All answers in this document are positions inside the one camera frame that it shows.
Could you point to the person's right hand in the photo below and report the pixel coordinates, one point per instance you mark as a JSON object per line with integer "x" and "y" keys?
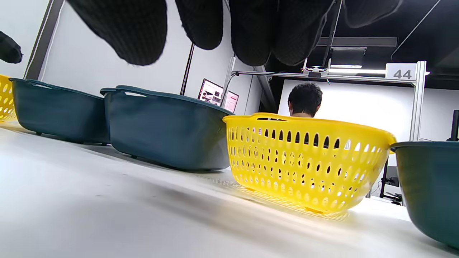
{"x": 143, "y": 28}

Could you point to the large teal basin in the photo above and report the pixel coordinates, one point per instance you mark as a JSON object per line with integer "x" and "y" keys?
{"x": 165, "y": 132}

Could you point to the medium teal basin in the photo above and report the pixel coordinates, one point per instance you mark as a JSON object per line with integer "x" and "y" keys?
{"x": 57, "y": 114}

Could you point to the large yellow drain basket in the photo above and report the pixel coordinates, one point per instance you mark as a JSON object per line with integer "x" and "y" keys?
{"x": 5, "y": 100}

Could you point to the medium yellow drain basket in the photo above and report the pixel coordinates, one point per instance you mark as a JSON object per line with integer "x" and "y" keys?
{"x": 308, "y": 125}

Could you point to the small teal basin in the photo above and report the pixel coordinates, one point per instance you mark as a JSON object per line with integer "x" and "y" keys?
{"x": 430, "y": 186}

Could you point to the computer monitor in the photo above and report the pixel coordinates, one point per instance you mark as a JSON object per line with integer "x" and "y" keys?
{"x": 211, "y": 92}
{"x": 231, "y": 102}

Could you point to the ceiling light strip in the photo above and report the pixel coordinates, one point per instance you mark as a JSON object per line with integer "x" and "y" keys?
{"x": 355, "y": 71}

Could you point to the white numbered sign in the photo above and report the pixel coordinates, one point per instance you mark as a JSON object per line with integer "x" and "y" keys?
{"x": 401, "y": 71}

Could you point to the black clamp stand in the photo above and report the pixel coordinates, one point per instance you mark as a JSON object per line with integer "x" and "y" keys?
{"x": 454, "y": 125}

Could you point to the aluminium frame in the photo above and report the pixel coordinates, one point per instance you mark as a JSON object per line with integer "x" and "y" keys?
{"x": 417, "y": 107}

